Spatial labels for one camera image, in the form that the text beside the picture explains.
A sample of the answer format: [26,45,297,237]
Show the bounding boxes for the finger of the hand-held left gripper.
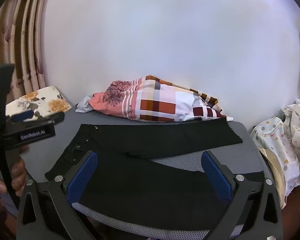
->
[8,110,37,123]
[25,112,65,127]

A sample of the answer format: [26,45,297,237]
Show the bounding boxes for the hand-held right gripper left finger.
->
[16,150,98,240]

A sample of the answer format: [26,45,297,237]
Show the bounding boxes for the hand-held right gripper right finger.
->
[201,150,283,240]

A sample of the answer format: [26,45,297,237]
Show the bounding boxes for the black pants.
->
[44,124,243,230]

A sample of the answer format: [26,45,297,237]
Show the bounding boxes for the person's left forearm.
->
[0,192,18,218]

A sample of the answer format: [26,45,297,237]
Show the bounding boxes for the person's left hand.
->
[0,145,30,198]

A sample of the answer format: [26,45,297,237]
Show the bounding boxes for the floral yellow pillow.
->
[5,86,72,123]

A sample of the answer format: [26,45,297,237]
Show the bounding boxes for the white crumpled cloth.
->
[75,95,94,113]

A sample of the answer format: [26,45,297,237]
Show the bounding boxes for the grey mesh bed mat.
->
[19,102,276,238]

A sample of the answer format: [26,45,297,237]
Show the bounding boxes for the beige straw hat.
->
[259,147,288,207]

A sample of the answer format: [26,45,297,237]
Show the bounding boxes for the beige striped curtain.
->
[0,0,52,103]

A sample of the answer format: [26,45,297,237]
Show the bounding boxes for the white cloth with triangle print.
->
[250,99,300,197]

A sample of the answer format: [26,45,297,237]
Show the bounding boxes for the checkered orange white blanket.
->
[88,75,227,123]

